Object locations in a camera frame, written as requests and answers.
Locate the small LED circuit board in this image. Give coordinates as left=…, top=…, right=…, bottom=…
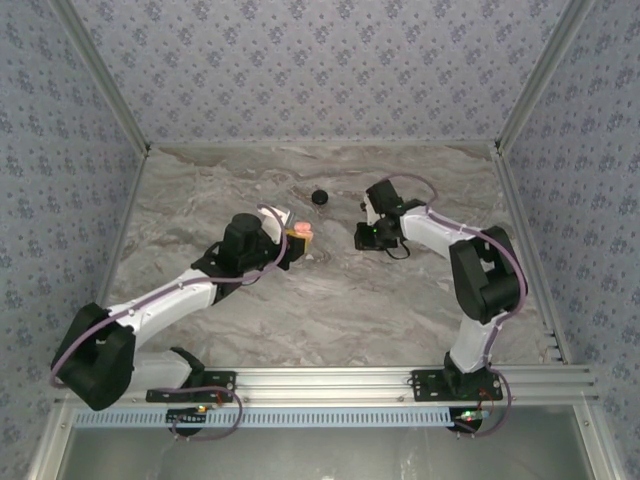
left=166, top=405, right=209, bottom=426
left=449, top=407, right=494, bottom=431

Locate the grey metal panel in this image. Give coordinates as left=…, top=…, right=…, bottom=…
left=59, top=404, right=594, bottom=480

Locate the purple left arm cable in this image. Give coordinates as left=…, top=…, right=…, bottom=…
left=48, top=202, right=291, bottom=441

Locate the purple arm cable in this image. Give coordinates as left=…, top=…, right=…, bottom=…
left=48, top=202, right=291, bottom=441
left=379, top=172, right=530, bottom=439

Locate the aluminium side rail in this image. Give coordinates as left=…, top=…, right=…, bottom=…
left=97, top=147, right=151, bottom=306
left=489, top=144, right=574, bottom=364

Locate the long aluminium frame rail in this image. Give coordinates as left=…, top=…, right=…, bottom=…
left=53, top=366, right=600, bottom=405

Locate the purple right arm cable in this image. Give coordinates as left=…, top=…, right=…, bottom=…
left=379, top=172, right=530, bottom=439

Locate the white slotted cable duct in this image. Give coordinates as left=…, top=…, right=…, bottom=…
left=72, top=407, right=457, bottom=430

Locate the aluminium frame post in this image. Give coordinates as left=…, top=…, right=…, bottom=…
left=47, top=0, right=151, bottom=154
left=494, top=0, right=599, bottom=151

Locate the aluminium frame leg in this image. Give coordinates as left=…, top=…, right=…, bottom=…
left=572, top=403, right=629, bottom=480
left=27, top=403, right=76, bottom=480

